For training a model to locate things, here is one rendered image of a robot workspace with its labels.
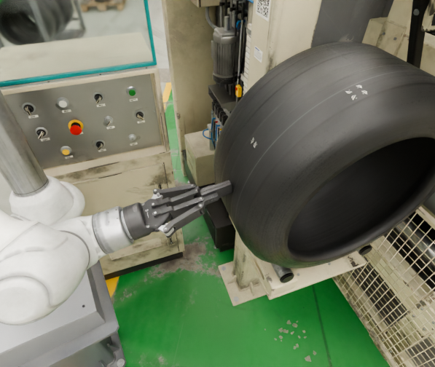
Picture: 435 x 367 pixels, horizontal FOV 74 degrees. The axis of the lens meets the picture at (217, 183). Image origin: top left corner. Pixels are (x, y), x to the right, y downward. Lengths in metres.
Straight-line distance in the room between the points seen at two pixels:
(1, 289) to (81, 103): 0.83
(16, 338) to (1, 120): 0.63
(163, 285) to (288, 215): 1.40
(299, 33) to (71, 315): 1.05
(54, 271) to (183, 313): 1.40
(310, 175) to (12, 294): 0.48
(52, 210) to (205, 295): 1.10
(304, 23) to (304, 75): 0.24
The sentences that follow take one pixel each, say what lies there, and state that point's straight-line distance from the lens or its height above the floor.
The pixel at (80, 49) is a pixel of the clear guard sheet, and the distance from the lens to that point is 1.09.
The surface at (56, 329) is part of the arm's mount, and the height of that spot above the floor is 0.76.
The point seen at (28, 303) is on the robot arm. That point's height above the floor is 1.32.
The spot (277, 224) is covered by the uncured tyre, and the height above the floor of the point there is 1.22.
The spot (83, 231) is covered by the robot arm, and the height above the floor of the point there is 1.24.
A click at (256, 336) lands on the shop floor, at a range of 1.79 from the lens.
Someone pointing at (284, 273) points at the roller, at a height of 0.92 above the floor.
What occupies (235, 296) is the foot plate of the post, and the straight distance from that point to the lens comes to 1.84.
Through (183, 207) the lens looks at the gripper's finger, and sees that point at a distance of 0.62.
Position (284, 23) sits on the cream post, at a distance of 0.82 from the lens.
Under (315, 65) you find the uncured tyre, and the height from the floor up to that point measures 1.45.
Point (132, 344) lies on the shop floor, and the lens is 1.82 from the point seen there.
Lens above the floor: 1.70
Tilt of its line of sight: 45 degrees down
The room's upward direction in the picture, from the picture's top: straight up
